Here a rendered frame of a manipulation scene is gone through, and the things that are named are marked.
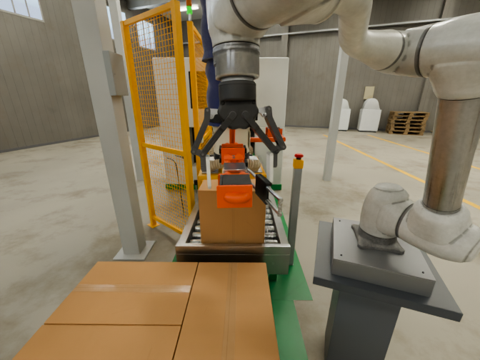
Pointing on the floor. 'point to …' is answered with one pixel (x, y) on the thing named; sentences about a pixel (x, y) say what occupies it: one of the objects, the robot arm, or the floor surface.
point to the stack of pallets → (407, 123)
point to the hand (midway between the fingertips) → (240, 180)
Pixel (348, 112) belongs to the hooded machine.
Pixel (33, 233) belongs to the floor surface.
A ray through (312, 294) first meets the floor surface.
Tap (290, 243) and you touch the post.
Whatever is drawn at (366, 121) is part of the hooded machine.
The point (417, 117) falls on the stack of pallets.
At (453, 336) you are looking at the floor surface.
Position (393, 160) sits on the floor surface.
